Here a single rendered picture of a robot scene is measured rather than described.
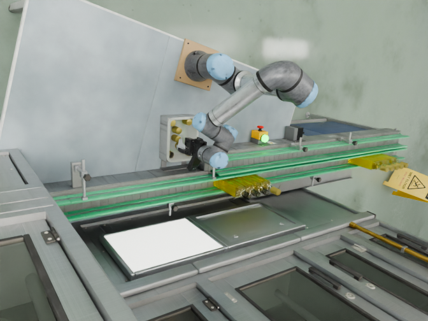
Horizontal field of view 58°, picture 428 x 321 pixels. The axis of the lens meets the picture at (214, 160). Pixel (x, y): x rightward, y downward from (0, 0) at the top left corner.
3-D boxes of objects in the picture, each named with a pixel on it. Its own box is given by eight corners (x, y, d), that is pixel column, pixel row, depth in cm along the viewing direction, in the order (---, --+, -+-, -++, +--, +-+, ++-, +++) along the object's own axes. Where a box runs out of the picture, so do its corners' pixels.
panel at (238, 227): (99, 241, 164) (130, 282, 137) (99, 234, 163) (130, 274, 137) (259, 205, 214) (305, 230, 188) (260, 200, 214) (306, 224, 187)
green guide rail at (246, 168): (210, 171, 201) (219, 176, 194) (210, 169, 200) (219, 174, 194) (397, 144, 299) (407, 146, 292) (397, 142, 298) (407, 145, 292)
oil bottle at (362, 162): (347, 162, 268) (384, 174, 246) (348, 155, 267) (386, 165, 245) (352, 161, 271) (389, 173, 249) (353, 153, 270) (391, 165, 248)
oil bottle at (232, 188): (213, 185, 205) (237, 199, 188) (213, 175, 203) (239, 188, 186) (221, 184, 208) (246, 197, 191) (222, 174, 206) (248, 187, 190)
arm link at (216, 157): (233, 156, 170) (223, 173, 170) (218, 149, 179) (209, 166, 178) (221, 148, 165) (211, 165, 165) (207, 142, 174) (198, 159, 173)
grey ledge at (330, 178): (237, 193, 230) (249, 200, 221) (239, 179, 227) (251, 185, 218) (339, 174, 283) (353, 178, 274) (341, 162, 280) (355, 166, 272)
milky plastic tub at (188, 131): (158, 158, 196) (167, 163, 189) (160, 114, 190) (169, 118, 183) (188, 155, 206) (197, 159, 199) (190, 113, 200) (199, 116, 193)
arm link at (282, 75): (286, 60, 136) (190, 134, 160) (304, 78, 142) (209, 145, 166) (280, 42, 143) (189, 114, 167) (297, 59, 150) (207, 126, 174)
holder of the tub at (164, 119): (158, 168, 198) (165, 172, 192) (160, 114, 190) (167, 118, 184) (187, 164, 208) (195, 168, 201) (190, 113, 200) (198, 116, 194)
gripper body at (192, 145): (197, 136, 190) (211, 141, 180) (195, 153, 192) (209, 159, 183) (183, 137, 185) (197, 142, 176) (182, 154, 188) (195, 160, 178)
